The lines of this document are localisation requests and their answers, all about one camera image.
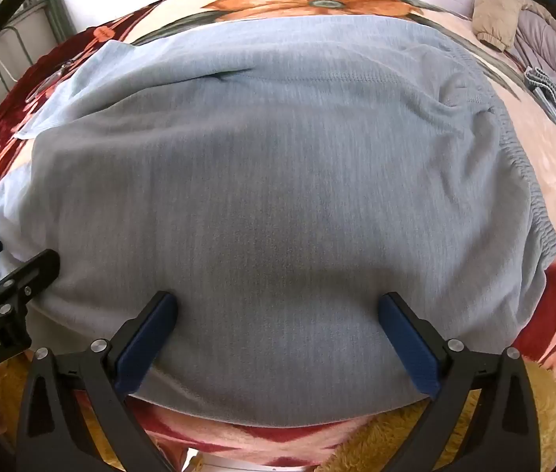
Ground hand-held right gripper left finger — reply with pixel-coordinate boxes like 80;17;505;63
15;291;179;472

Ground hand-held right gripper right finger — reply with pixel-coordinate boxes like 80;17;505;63
377;291;541;472

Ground grey-blue pants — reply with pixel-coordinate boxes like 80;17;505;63
0;14;556;426

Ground yellow fuzzy blanket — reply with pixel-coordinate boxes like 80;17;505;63
0;280;556;472

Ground floral fleece blanket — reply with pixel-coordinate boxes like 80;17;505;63
0;0;556;468

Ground grey padded jacket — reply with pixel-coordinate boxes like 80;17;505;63
511;0;556;109

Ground beige padded jacket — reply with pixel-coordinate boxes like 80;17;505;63
472;0;554;52

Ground grey-green metal bed frame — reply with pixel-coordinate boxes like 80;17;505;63
0;0;75;133

